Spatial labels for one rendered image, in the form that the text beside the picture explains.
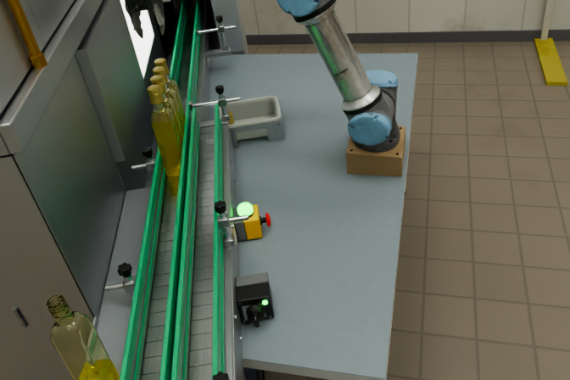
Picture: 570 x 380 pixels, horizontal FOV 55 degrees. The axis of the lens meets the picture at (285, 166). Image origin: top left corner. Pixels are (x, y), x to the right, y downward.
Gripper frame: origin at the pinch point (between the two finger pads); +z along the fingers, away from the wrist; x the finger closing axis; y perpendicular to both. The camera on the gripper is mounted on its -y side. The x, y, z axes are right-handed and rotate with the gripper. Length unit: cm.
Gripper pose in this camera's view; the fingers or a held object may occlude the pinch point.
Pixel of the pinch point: (151, 30)
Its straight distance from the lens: 165.8
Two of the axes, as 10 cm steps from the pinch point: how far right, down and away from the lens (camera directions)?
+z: 1.2, 8.0, 5.9
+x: 9.9, -1.6, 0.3
